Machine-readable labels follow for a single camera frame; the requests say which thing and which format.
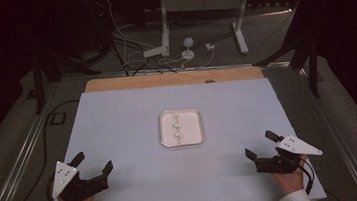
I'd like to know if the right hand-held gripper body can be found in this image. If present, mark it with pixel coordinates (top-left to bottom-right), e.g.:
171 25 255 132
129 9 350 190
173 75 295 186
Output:
252 131 326 178

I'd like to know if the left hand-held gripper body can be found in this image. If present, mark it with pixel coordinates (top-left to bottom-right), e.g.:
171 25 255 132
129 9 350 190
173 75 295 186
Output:
48 155 111 201

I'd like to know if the square metal tray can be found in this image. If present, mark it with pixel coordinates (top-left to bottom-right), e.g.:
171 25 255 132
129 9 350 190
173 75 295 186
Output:
157 106 206 150

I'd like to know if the person's right hand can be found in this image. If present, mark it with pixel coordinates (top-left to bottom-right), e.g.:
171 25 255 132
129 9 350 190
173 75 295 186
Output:
271 153 313 198

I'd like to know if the black floor socket box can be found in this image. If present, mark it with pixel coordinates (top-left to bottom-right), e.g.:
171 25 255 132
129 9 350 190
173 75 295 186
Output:
47 111 68 126

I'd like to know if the pale blue table mat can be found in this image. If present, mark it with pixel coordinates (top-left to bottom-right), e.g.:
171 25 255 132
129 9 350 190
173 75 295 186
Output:
33 67 328 201

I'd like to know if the black tripod stand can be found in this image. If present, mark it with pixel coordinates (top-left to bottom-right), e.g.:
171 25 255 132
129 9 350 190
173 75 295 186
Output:
27 38 107 116
246 0 324 105

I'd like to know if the white round webcam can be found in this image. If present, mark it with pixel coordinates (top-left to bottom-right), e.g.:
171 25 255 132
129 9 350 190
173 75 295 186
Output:
179 36 196 62

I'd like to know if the white power strip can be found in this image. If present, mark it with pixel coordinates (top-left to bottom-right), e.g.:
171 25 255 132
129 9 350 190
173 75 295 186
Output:
142 45 170 59

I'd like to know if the white metal stand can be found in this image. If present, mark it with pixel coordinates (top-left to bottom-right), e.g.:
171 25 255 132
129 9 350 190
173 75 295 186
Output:
156 0 260 64

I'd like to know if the black floor cable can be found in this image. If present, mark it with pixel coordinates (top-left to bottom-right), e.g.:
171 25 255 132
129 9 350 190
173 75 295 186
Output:
0 99 90 201

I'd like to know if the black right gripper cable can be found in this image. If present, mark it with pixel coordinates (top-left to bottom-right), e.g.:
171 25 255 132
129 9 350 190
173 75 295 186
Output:
297 156 317 196

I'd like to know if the aluminium floor rail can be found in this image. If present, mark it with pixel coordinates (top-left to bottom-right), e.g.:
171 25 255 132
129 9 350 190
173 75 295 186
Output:
296 61 357 201
0 82 74 201

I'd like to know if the white cable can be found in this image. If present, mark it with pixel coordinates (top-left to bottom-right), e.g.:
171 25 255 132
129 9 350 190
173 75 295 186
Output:
101 0 158 66

